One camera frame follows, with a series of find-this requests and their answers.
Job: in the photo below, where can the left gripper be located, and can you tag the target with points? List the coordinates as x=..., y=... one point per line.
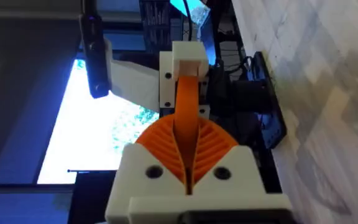
x=135, y=84

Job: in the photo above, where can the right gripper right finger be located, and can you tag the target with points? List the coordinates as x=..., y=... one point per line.
x=228, y=177

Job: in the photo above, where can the orange ribbed wedge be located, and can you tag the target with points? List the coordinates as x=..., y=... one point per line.
x=186, y=99

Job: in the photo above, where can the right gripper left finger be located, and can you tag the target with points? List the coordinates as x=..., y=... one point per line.
x=148, y=180

